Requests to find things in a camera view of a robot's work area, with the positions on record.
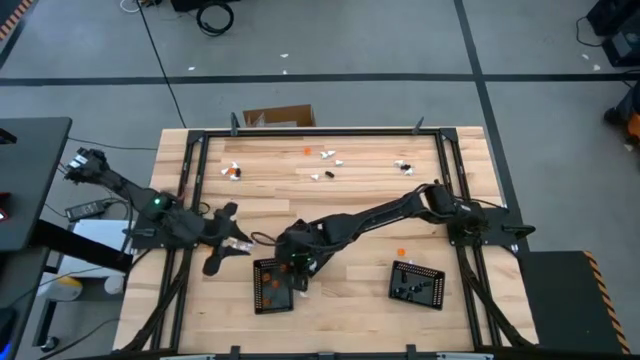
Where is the white flat box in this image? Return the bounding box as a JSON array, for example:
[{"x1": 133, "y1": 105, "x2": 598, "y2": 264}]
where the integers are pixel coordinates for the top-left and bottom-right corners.
[{"x1": 58, "y1": 219, "x2": 134, "y2": 279}]

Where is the black braided cable sleeve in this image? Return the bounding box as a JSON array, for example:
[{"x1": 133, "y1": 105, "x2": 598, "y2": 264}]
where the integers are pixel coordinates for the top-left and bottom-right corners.
[
  {"x1": 457, "y1": 247, "x2": 534, "y2": 349},
  {"x1": 119, "y1": 247, "x2": 194, "y2": 354}
]

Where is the yellow and white object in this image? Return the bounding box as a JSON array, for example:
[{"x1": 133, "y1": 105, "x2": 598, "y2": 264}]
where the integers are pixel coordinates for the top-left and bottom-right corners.
[{"x1": 37, "y1": 276, "x2": 84, "y2": 302}]

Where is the black and orange machine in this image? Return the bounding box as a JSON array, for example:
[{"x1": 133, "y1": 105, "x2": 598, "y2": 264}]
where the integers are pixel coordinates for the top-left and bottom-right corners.
[{"x1": 603, "y1": 82, "x2": 640, "y2": 147}]

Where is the black rolling stand base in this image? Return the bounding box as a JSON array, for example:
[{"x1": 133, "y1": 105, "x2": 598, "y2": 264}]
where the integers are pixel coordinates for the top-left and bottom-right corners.
[{"x1": 31, "y1": 298, "x2": 62, "y2": 354}]

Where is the black desk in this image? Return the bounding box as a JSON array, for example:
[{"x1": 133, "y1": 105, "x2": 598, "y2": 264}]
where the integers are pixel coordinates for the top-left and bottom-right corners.
[{"x1": 0, "y1": 116, "x2": 134, "y2": 274}]

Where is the black power adapter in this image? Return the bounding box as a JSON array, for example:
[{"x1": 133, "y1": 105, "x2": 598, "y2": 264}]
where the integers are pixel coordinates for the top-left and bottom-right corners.
[{"x1": 64, "y1": 198, "x2": 114, "y2": 223}]

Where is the black cabinet with hazard stripe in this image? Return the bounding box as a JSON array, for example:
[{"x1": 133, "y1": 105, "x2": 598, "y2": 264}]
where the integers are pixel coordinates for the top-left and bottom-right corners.
[{"x1": 516, "y1": 249, "x2": 632, "y2": 356}]

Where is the black equipment case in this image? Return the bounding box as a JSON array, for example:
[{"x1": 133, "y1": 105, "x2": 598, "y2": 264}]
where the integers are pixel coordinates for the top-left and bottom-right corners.
[{"x1": 585, "y1": 0, "x2": 640, "y2": 69}]

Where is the brown cardboard box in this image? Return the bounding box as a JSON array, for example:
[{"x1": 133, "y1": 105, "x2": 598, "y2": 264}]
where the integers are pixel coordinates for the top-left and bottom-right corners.
[{"x1": 243, "y1": 104, "x2": 317, "y2": 128}]

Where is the white round object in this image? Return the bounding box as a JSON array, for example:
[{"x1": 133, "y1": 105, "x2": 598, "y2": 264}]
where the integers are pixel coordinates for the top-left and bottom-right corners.
[{"x1": 103, "y1": 273, "x2": 125, "y2": 296}]

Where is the long black floor cable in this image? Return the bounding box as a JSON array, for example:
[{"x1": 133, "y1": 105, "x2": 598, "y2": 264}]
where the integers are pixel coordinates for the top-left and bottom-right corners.
[{"x1": 134, "y1": 0, "x2": 188, "y2": 129}]

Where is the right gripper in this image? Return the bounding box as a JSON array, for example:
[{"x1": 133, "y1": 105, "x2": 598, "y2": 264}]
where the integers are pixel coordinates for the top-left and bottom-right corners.
[{"x1": 275, "y1": 218, "x2": 335, "y2": 277}]

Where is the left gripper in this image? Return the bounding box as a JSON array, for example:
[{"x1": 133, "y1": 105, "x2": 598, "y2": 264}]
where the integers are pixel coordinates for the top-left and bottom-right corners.
[{"x1": 169, "y1": 201, "x2": 254, "y2": 278}]

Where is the thin black cable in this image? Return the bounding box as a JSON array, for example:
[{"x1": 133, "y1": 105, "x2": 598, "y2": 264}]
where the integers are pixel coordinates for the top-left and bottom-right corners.
[
  {"x1": 67, "y1": 136, "x2": 159, "y2": 152},
  {"x1": 575, "y1": 14, "x2": 606, "y2": 49}
]

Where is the coiled black cable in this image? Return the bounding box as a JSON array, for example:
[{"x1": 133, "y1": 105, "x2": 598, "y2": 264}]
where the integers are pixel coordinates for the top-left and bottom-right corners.
[{"x1": 196, "y1": 1, "x2": 235, "y2": 37}]

